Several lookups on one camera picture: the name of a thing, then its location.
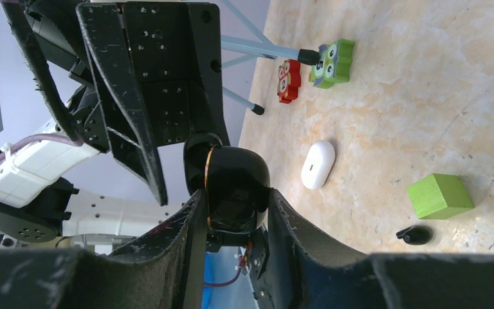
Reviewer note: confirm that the light blue tripod stand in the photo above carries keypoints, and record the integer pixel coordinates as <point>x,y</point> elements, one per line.
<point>262,47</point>

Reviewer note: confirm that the green owl block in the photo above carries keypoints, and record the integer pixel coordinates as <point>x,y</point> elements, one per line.
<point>333,66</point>

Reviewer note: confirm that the black earbud charging case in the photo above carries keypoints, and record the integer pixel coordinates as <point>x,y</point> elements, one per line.
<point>236,183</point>

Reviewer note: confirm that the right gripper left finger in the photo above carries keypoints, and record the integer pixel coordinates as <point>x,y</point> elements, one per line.
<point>164,267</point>

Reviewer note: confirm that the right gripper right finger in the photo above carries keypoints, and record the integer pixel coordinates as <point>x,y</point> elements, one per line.
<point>308,267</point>

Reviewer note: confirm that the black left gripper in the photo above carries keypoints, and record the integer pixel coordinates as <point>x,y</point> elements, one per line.
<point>172,89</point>

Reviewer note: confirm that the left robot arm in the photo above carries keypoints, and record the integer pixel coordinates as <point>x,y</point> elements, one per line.
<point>36,203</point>

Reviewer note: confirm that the red owl block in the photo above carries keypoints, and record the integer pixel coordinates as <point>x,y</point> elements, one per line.
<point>289,81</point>

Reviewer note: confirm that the black earbud near cube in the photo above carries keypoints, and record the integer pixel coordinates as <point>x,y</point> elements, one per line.
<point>415,235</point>

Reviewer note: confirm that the green wooden cube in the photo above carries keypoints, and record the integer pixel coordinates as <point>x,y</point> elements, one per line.
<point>439,197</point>

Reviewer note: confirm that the white earbud charging case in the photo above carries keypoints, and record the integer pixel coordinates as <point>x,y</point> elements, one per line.
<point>318,164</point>

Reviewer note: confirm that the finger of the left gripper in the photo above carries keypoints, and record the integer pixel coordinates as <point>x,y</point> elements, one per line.
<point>36,61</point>

